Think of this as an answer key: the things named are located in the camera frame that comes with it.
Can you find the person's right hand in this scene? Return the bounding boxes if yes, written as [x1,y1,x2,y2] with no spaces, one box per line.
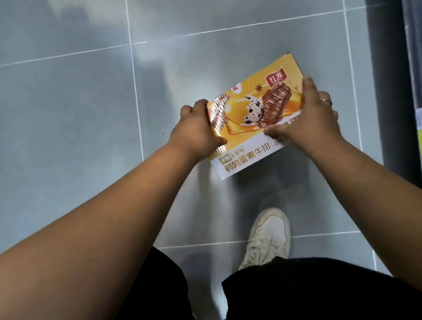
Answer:
[262,74,350,159]

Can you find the person's left hand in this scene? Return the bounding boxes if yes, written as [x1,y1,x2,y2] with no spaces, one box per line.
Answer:
[166,97,231,166]

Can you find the yellow snack box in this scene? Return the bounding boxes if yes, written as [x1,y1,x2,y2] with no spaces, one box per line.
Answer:
[200,46,309,187]

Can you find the person's right forearm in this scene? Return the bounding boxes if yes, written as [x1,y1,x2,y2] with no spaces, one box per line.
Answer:
[297,134,422,298]

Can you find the person's left forearm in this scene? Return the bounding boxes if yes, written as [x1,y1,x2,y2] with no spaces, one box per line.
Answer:
[0,129,202,320]

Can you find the white sneaker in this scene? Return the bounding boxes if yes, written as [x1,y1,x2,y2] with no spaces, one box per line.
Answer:
[238,205,295,275]

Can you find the black trousers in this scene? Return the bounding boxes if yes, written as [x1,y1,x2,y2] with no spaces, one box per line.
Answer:
[111,241,422,320]

